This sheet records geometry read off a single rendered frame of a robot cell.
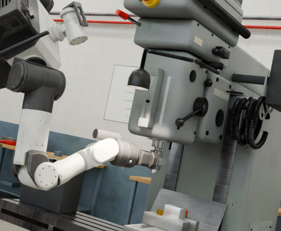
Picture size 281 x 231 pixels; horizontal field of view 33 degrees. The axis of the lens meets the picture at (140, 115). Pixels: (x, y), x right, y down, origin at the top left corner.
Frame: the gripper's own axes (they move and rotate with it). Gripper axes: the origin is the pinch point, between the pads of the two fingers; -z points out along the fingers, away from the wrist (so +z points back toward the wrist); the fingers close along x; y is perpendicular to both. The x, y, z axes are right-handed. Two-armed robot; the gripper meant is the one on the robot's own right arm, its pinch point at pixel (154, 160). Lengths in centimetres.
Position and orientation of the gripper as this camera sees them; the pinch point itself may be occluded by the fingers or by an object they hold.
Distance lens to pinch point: 176.0
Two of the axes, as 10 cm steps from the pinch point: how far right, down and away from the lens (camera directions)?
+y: -2.1, 9.8, -0.6
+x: -5.8, -0.7, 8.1
